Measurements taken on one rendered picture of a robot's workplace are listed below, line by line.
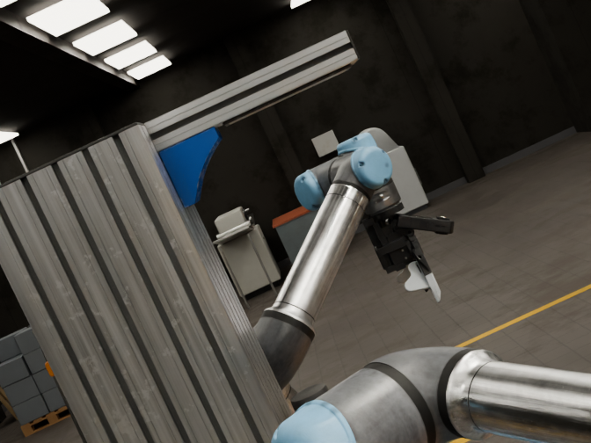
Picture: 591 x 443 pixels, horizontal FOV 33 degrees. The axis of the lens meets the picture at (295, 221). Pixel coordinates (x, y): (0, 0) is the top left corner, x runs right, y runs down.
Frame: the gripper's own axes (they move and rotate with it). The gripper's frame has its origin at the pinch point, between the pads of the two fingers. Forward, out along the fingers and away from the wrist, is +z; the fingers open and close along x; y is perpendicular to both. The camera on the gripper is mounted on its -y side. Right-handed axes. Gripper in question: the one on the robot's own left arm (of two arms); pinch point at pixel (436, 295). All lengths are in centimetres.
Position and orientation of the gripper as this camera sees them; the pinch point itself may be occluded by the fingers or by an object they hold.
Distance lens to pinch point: 202.2
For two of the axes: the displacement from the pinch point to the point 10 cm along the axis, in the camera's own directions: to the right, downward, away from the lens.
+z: 4.2, 9.0, 0.7
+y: -9.1, 4.2, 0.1
